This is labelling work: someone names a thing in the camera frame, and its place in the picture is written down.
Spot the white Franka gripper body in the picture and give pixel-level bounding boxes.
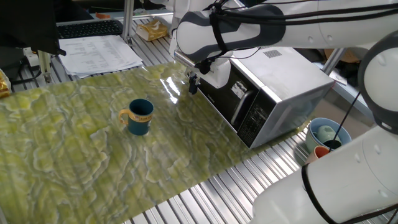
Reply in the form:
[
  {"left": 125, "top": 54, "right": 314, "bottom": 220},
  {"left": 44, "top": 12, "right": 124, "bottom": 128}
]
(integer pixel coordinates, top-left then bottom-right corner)
[{"left": 186, "top": 57, "right": 233, "bottom": 90}]

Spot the black glass microwave door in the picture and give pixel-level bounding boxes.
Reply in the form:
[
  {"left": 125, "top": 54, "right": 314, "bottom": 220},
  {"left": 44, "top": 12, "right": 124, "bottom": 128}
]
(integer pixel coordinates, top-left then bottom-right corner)
[{"left": 197, "top": 58, "right": 261, "bottom": 133}]

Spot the silver microwave oven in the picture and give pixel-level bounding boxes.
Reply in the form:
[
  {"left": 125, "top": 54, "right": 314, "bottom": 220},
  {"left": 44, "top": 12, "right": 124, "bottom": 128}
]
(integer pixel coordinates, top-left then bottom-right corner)
[{"left": 197, "top": 46, "right": 335, "bottom": 149}]

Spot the white printed paper stack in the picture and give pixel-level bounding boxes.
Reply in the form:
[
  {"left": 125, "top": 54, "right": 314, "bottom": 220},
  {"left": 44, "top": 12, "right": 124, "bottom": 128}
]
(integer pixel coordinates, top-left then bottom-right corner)
[{"left": 58, "top": 34, "right": 144, "bottom": 78}]

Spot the stack of light blue cups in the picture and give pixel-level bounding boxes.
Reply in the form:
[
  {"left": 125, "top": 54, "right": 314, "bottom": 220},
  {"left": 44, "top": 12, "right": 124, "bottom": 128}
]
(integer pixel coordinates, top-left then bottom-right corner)
[{"left": 305, "top": 117, "right": 353, "bottom": 154}]

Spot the black keyboard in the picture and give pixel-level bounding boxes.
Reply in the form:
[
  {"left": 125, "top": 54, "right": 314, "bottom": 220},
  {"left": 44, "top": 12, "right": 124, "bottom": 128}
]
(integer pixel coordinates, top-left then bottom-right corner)
[{"left": 57, "top": 19, "right": 124, "bottom": 40}]

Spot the white paper note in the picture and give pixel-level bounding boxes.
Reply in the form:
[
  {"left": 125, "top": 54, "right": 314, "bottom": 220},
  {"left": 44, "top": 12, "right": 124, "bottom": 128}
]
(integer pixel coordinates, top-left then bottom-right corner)
[{"left": 329, "top": 68, "right": 348, "bottom": 86}]

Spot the pale green mug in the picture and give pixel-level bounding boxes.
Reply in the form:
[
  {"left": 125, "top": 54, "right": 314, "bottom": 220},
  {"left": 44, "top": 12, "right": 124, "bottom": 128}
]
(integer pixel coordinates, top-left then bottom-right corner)
[{"left": 316, "top": 124, "right": 343, "bottom": 150}]

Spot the orange cup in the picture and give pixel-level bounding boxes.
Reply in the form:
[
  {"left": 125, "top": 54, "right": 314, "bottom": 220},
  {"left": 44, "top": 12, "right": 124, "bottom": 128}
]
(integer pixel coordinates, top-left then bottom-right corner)
[{"left": 306, "top": 145, "right": 331, "bottom": 164}]

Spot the brown cardboard box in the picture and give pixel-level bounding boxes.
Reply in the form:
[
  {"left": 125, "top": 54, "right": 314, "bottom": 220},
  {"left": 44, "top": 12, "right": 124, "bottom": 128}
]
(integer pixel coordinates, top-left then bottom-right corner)
[{"left": 323, "top": 48, "right": 361, "bottom": 65}]

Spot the green marble pattern mat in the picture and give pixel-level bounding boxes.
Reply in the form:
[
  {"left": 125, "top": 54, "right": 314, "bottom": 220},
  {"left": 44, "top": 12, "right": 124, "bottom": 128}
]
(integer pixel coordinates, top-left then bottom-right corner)
[{"left": 0, "top": 60, "right": 312, "bottom": 224}]

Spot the white power strip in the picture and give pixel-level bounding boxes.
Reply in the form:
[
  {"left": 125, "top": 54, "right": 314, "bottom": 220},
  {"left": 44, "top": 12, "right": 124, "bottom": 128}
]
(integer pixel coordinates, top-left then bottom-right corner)
[{"left": 23, "top": 46, "right": 40, "bottom": 68}]

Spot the black monitor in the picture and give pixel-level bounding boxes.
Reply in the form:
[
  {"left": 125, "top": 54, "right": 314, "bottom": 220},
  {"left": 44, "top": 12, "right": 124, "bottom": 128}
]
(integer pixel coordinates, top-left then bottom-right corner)
[{"left": 0, "top": 0, "right": 67, "bottom": 57}]

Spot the golden snack bag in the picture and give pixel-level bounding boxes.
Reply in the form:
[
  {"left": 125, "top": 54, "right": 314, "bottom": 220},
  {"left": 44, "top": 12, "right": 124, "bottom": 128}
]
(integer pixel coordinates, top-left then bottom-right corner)
[{"left": 0, "top": 68, "right": 12, "bottom": 99}]

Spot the black camera cable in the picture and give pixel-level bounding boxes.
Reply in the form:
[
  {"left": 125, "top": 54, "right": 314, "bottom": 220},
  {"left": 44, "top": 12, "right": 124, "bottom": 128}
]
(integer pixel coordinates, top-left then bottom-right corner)
[{"left": 194, "top": 0, "right": 398, "bottom": 75}]

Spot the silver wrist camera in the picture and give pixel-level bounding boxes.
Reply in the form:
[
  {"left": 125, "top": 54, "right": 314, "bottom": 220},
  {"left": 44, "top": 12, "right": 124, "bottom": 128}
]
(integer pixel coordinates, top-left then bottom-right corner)
[{"left": 174, "top": 49, "right": 200, "bottom": 68}]

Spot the teal mug with yellow handle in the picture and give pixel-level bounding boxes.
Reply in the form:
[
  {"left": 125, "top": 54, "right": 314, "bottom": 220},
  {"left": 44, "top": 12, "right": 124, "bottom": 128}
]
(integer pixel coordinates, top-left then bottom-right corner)
[{"left": 118, "top": 98, "right": 155, "bottom": 136}]

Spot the aluminium frame post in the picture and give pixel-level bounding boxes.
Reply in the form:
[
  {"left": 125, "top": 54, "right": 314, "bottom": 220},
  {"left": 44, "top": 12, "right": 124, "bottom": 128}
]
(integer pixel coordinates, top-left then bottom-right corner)
[
  {"left": 322, "top": 48, "right": 348, "bottom": 75},
  {"left": 121, "top": 0, "right": 135, "bottom": 47}
]

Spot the short aluminium post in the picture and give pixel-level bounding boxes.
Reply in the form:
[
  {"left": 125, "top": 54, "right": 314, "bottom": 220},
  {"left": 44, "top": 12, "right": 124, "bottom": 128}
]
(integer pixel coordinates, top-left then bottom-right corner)
[{"left": 37, "top": 49, "right": 52, "bottom": 84}]

